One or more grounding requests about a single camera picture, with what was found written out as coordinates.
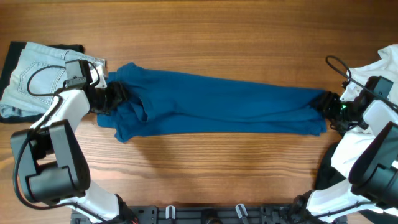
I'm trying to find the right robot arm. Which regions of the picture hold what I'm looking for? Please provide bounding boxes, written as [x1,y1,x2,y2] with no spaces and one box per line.
[289,77,397,223]

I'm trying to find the white garment pile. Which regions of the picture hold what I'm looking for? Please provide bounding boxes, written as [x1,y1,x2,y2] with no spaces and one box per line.
[331,44,397,178]

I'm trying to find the blue t-shirt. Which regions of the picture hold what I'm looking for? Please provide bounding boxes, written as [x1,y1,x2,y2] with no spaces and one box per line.
[97,63,326,142]

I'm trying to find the light blue denim jeans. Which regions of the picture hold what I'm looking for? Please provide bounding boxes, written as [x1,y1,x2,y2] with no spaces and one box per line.
[1,42,106,118]

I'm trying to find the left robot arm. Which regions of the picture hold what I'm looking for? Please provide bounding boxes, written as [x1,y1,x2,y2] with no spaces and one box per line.
[11,60,139,223]

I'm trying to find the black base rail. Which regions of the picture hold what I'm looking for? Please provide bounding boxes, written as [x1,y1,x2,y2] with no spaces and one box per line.
[70,203,348,224]

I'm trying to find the black folded garment left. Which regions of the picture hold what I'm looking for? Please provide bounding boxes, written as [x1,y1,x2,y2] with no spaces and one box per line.
[1,41,85,123]

